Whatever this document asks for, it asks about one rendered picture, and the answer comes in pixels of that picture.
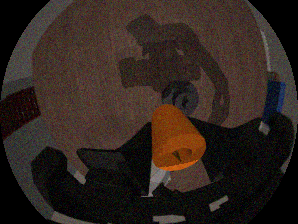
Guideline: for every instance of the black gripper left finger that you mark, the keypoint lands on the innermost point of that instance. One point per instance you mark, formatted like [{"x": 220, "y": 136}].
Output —
[{"x": 134, "y": 159}]

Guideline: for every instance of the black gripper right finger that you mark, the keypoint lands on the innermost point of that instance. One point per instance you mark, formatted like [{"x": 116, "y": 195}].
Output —
[{"x": 221, "y": 144}]

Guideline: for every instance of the orange knob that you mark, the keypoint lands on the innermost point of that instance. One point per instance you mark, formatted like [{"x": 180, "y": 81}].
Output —
[{"x": 176, "y": 143}]

